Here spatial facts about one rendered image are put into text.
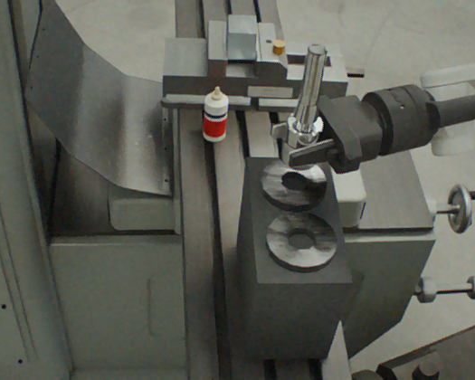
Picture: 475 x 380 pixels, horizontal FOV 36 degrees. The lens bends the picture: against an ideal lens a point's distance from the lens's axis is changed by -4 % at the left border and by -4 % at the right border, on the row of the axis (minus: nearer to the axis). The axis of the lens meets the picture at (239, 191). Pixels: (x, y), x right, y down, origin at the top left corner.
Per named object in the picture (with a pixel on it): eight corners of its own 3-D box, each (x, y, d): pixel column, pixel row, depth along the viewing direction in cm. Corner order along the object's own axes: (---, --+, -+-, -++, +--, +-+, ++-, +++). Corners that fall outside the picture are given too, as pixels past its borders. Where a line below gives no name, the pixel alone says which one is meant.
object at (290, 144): (309, 145, 99) (315, 113, 95) (320, 169, 96) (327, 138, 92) (276, 148, 98) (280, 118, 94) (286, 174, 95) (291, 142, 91)
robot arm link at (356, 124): (307, 78, 96) (384, 64, 100) (298, 132, 103) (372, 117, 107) (352, 142, 88) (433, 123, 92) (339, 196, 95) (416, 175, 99)
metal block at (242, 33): (252, 41, 141) (255, 15, 136) (254, 60, 136) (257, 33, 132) (225, 40, 140) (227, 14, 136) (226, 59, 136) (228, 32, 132)
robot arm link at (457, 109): (378, 87, 103) (443, 74, 106) (391, 161, 104) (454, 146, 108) (422, 83, 92) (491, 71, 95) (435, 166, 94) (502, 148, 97)
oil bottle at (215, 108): (224, 127, 136) (228, 80, 128) (225, 142, 133) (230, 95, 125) (202, 127, 136) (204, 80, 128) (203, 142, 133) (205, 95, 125)
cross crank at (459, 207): (462, 206, 177) (476, 173, 168) (475, 243, 169) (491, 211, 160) (401, 207, 175) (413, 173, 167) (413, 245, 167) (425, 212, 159)
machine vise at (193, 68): (335, 67, 151) (343, 23, 143) (345, 114, 141) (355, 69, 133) (164, 60, 149) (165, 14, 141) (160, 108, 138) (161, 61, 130)
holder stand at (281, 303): (311, 240, 119) (332, 150, 105) (328, 359, 104) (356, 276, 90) (236, 240, 118) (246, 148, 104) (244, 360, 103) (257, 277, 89)
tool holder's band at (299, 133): (315, 113, 95) (317, 108, 94) (327, 138, 92) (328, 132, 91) (280, 118, 94) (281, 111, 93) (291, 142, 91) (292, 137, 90)
